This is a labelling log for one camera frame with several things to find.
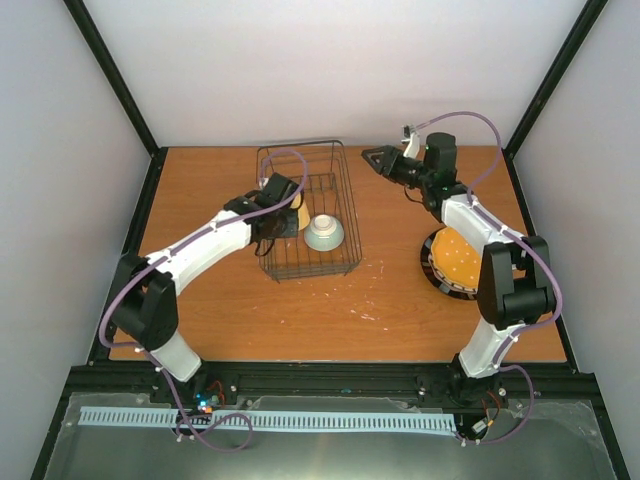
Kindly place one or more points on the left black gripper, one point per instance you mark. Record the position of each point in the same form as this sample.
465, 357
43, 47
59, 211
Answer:
292, 230

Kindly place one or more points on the left black frame post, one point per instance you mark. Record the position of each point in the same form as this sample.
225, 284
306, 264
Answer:
101, 53

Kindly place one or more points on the black frame post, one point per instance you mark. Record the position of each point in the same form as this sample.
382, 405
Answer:
101, 53
571, 45

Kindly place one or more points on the black striped plate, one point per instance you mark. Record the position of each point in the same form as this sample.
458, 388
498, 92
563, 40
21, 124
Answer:
436, 279

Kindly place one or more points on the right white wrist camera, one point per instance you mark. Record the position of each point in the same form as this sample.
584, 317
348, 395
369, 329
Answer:
411, 141

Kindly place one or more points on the light green ceramic bowl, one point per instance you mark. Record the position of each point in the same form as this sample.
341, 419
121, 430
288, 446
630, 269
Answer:
324, 233

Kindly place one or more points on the black aluminium frame rail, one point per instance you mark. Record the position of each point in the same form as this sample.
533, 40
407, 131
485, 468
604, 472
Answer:
424, 385

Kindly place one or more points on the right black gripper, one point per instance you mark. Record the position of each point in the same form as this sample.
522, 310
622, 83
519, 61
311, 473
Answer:
380, 167

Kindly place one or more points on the right black frame post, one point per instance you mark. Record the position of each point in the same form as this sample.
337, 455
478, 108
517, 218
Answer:
571, 45

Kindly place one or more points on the yellow ceramic mug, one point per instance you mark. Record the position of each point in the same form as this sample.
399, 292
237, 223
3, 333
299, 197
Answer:
301, 212

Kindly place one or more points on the grey wire dish rack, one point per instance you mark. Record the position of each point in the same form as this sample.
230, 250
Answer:
327, 191

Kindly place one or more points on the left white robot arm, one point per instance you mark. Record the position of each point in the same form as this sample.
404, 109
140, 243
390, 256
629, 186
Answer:
145, 290

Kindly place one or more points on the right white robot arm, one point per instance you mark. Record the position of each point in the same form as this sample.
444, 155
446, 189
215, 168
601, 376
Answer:
514, 286

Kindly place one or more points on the light blue slotted cable duct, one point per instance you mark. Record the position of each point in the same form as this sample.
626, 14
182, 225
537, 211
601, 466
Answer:
274, 421

